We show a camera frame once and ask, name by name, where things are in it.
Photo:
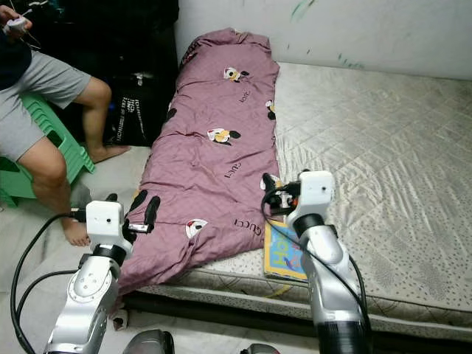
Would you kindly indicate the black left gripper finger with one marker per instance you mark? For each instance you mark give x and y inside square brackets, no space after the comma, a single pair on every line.
[152,210]
[112,198]

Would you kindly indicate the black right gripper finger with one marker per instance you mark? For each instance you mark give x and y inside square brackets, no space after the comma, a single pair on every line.
[268,188]
[302,173]

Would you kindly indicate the colourful children's book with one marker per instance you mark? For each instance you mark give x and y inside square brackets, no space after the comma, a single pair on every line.
[284,258]

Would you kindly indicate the small white controller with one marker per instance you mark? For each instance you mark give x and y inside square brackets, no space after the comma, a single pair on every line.
[21,24]

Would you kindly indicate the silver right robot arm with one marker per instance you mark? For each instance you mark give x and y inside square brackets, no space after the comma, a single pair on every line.
[332,287]

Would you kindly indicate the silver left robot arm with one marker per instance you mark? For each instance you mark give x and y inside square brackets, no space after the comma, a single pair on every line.
[81,302]

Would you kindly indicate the person's bare hand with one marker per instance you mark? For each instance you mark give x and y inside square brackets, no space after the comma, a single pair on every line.
[11,11]

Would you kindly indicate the purple cartoon print blanket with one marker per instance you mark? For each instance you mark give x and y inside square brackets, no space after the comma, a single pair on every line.
[206,177]

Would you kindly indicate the green plastic stool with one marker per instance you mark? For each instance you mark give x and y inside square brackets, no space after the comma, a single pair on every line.
[66,144]

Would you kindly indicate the cream quilted mattress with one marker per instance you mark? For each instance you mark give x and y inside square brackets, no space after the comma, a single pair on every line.
[376,147]

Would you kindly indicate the black white-lettered backpack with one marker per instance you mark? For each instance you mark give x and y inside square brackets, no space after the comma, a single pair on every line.
[140,118]

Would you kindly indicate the grey robot left leg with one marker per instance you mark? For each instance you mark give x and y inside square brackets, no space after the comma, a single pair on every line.
[151,345]

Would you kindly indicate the grey robot leg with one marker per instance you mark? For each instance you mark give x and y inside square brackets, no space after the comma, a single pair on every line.
[259,350]
[151,345]

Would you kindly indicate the person in grey shorts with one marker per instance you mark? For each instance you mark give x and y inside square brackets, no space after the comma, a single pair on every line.
[29,103]

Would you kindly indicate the grey robot right leg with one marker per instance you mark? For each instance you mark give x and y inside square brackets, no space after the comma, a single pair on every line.
[259,350]

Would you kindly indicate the black cabinet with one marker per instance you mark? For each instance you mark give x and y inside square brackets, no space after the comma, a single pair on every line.
[110,37]

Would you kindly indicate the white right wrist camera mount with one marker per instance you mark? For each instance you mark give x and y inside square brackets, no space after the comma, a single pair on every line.
[316,192]

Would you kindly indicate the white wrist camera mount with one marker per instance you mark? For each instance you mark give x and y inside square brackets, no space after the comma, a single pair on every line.
[105,221]
[316,192]

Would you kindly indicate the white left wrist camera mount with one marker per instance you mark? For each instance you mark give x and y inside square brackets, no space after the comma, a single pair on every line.
[105,221]

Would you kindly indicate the dark bed frame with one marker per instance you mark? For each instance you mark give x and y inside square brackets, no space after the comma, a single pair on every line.
[228,317]

